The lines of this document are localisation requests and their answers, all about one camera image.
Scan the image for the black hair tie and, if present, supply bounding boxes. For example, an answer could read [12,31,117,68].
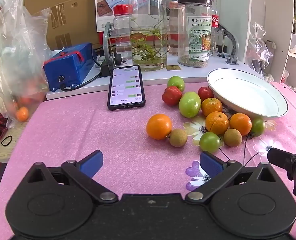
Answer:
[1,135,13,147]

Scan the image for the white shelving unit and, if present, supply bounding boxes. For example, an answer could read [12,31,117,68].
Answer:
[219,0,296,96]

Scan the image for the blue electric box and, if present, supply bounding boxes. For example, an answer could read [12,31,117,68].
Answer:
[43,42,97,92]

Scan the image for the large clear plastic bag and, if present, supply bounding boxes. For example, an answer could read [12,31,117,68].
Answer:
[0,0,52,130]

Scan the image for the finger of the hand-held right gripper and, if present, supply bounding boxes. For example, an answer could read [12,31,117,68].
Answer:
[267,148,296,197]

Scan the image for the black smartphone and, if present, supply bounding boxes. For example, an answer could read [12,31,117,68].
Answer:
[107,65,146,111]

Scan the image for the brown kiwi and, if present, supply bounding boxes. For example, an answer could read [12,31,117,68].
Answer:
[224,128,243,147]
[169,129,188,147]

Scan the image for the small tangerine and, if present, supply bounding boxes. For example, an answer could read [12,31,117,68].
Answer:
[15,107,30,122]
[19,95,34,106]

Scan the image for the round green plum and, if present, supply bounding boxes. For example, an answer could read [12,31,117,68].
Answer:
[249,118,266,137]
[199,132,221,153]

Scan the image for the pink floral tablecloth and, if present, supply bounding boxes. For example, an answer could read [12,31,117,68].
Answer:
[0,81,296,240]

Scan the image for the black cable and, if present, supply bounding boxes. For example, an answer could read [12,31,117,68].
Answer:
[60,51,109,92]

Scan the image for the small green apple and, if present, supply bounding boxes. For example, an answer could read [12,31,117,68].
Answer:
[167,76,186,92]

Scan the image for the cola bottle red label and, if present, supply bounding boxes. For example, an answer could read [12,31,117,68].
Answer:
[205,0,220,55]

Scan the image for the cardboard box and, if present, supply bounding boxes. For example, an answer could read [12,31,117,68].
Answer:
[23,0,99,53]

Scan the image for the white raised shelf board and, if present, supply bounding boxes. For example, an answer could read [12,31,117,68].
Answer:
[46,54,271,100]

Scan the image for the red apple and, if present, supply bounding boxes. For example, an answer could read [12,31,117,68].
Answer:
[197,86,214,103]
[162,86,183,106]

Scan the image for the white plate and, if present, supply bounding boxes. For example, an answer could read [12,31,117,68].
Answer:
[207,68,288,118]

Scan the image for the grey metal bracket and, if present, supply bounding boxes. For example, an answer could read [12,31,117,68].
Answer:
[217,22,239,66]
[102,22,123,78]

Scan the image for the clear tea jar brown lid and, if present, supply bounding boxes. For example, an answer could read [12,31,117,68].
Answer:
[177,0,212,68]

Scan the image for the crumpled clear plastic bag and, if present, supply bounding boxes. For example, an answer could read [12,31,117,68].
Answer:
[245,22,274,82]

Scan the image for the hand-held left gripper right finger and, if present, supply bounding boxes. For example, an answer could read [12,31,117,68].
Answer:
[185,151,280,204]

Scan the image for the glass vase with water plant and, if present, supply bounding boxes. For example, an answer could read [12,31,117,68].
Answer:
[126,0,168,72]

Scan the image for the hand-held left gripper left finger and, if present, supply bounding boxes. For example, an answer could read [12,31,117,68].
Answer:
[25,150,119,204]

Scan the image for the clear bottle red cap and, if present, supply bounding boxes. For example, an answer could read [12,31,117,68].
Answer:
[113,4,133,61]

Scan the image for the large orange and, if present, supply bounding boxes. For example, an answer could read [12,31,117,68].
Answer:
[146,114,173,140]

